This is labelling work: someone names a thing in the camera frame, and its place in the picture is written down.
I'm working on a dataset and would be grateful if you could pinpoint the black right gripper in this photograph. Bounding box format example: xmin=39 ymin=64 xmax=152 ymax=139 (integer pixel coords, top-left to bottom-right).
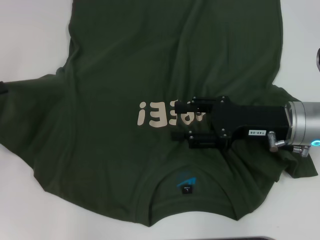
xmin=170 ymin=95 xmax=292 ymax=152

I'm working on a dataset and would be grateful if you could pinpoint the right arm silver cable connector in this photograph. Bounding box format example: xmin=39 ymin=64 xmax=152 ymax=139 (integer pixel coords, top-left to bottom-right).
xmin=267 ymin=131 xmax=312 ymax=159

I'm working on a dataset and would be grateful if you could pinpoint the dark green t-shirt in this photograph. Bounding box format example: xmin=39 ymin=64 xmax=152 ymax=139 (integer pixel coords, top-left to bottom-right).
xmin=0 ymin=0 xmax=320 ymax=222

